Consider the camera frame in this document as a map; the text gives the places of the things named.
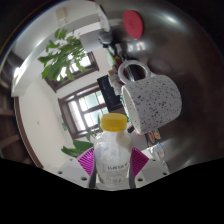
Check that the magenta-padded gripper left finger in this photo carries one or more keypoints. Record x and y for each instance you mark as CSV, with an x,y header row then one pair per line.
x,y
70,170

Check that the white speckled mug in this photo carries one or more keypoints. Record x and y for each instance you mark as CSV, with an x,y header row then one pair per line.
x,y
153,100

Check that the dark wooden double door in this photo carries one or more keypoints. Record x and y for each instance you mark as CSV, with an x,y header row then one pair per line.
x,y
83,111

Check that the clear bottle yellow cap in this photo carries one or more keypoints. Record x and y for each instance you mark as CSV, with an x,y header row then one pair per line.
x,y
112,153

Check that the dark framed window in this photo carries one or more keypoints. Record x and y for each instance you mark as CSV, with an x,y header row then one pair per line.
x,y
88,65

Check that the green exit sign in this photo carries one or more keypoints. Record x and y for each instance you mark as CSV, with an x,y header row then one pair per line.
x,y
63,126

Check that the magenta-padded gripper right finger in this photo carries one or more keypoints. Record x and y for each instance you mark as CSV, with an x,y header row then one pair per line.
x,y
151,170

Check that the flat round red coaster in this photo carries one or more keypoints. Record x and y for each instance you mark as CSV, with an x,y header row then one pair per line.
x,y
133,24

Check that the grey round object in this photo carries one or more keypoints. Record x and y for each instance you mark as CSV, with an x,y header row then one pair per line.
x,y
105,37

